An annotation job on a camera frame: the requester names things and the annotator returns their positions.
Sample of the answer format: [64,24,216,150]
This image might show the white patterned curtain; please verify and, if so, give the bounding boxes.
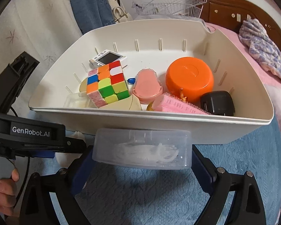
[0,0,85,125]

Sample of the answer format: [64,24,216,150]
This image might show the person's left hand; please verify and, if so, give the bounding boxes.
[0,167,20,216]

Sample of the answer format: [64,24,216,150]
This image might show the white device with screen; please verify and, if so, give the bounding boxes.
[88,49,128,69]

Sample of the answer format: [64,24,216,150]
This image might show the white plastic bin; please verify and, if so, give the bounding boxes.
[29,19,274,145]

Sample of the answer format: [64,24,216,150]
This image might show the multicoloured puzzle cube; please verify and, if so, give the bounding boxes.
[86,60,129,109]

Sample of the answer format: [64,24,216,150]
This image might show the pink hair roller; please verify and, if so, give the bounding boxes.
[152,93,212,116]

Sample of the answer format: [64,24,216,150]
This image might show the white wire basket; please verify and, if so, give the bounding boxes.
[131,0,208,20]

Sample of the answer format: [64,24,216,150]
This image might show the beige wedge-shaped box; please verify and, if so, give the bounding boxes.
[99,94,141,111]

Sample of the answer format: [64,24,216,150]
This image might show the black power adapter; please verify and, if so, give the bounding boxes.
[200,91,236,116]

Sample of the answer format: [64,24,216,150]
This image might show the pink bed sheet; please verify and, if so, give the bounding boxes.
[208,22,281,218]

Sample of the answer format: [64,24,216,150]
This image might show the wooden headboard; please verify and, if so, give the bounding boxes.
[200,0,281,59]

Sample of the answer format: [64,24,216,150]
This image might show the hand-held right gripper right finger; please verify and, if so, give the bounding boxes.
[191,145,268,225]

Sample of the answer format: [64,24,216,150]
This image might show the floral purple blanket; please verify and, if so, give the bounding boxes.
[239,19,281,88]

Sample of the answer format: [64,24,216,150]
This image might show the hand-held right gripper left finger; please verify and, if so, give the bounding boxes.
[20,145,94,225]

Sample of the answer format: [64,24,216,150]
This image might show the clear plastic box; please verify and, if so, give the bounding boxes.
[92,128,192,170]

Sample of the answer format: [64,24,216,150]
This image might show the hanging blue jeans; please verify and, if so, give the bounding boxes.
[67,0,117,35]

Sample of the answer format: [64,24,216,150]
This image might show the white handbag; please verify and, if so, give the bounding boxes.
[108,0,134,24]

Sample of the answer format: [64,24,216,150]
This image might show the orange round case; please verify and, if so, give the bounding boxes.
[165,57,214,103]

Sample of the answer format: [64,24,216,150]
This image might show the pink domed case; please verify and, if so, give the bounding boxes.
[131,68,164,104]

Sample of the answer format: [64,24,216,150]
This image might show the blue fleece blanket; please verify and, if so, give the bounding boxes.
[41,117,281,225]

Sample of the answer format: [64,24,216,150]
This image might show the clear plastic bag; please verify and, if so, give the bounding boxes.
[131,1,146,11]

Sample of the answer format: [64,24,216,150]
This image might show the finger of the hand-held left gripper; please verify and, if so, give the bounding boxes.
[26,137,94,160]

